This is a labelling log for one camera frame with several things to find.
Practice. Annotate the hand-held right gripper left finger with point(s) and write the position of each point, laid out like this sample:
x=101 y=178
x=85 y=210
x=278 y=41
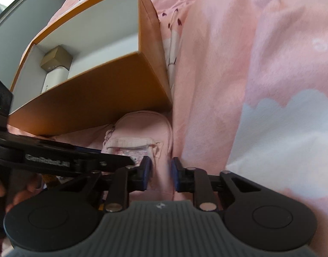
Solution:
x=147 y=174

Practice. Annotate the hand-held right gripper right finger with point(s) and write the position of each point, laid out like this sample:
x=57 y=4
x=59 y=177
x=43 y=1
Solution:
x=175 y=174

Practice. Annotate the long white box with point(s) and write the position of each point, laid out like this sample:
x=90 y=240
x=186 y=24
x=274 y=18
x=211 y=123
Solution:
x=55 y=80

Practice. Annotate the orange cardboard box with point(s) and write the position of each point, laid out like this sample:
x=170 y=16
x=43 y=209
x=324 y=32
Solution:
x=99 y=96

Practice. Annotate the pink pouch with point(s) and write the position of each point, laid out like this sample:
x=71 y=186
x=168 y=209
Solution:
x=142 y=128

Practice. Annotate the pink cloud print blanket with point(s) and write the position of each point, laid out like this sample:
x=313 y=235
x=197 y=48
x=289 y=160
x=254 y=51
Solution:
x=233 y=59

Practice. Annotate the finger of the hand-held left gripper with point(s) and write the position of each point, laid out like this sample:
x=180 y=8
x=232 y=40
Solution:
x=107 y=162

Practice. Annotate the small brown cardboard box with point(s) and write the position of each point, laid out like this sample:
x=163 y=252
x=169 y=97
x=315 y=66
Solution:
x=56 y=57

